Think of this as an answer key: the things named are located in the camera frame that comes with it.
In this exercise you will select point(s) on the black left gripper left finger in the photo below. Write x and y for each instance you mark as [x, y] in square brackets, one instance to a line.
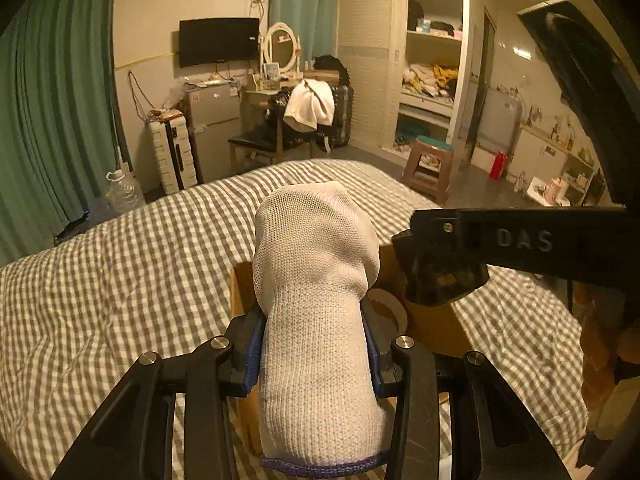
[130, 434]

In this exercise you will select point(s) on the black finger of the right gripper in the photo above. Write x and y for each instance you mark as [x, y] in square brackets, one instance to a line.
[437, 270]

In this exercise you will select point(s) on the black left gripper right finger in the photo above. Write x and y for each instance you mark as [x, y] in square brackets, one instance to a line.
[492, 434]

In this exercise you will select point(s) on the brown cardboard box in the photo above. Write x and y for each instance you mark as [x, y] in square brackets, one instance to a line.
[437, 328]

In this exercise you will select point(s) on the brown plastic stool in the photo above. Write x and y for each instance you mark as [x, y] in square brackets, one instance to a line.
[428, 169]

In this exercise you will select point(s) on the red bottle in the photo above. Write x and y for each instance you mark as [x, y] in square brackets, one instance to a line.
[498, 166]

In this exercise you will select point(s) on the grey checkered bed cover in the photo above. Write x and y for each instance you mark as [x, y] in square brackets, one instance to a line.
[75, 317]

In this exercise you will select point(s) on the white towel on chair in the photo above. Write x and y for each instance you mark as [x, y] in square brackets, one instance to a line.
[310, 105]

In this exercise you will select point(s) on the dark wooden chair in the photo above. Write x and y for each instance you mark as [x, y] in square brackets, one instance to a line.
[272, 140]

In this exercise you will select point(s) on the white open wardrobe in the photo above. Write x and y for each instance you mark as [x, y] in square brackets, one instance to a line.
[410, 59]

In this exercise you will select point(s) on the clear water jug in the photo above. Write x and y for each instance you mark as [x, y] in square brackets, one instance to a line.
[123, 192]

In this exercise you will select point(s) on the white oval vanity mirror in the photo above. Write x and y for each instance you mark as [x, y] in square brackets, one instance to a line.
[280, 53]

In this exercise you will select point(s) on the grey mini fridge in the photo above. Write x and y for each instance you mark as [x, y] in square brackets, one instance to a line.
[214, 117]

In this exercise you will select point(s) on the white suitcase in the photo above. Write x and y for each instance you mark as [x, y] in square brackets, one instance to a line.
[172, 148]

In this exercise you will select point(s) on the teal window curtain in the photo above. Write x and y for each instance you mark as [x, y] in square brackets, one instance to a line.
[314, 21]

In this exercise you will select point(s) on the green curtain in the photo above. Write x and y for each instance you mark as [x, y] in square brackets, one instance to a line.
[58, 119]

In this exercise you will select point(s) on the black wall television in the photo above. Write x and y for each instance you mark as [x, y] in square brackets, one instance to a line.
[217, 40]

